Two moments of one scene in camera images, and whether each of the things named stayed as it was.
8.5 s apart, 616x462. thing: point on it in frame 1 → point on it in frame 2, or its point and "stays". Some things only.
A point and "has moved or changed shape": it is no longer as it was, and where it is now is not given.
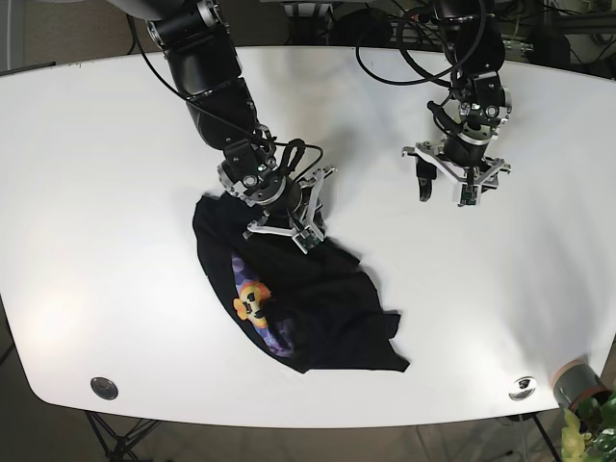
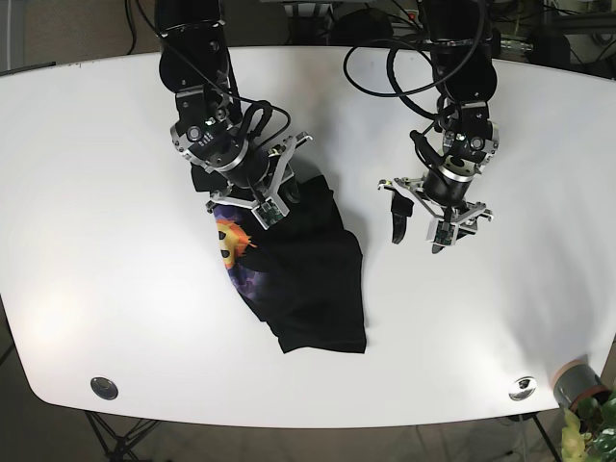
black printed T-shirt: x=312 y=312 has moved or changed shape
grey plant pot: x=576 y=383 stays
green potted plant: x=589 y=433 stays
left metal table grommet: x=104 y=389 stays
